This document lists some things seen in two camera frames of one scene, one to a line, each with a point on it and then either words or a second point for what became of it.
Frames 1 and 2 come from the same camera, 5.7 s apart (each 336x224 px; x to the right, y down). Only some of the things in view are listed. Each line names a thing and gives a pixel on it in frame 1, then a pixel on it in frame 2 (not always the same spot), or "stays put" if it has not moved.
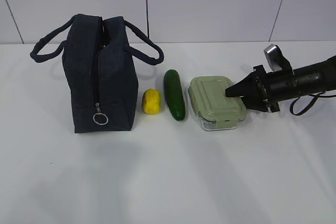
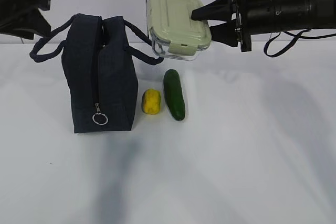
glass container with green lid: x=215 y=110 -> x=174 y=34
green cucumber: x=174 y=94 stays put
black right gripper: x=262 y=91 -> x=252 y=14
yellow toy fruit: x=151 y=101 stays put
